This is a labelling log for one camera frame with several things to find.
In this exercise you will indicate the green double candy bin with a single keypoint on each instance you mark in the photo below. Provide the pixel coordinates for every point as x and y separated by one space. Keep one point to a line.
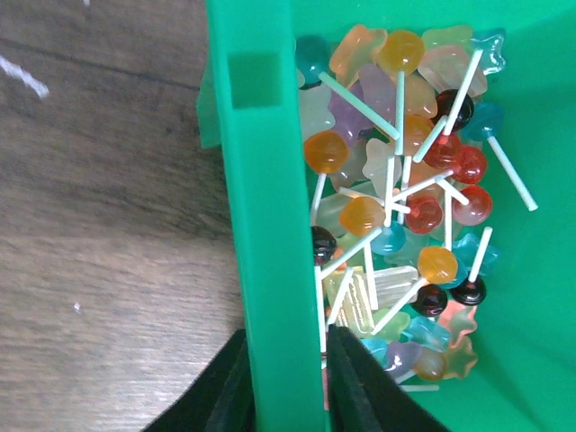
524 379

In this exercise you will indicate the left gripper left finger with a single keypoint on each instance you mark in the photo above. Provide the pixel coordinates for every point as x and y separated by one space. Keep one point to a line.
220 399

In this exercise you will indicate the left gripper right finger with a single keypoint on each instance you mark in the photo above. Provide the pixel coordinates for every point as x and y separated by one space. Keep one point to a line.
362 396

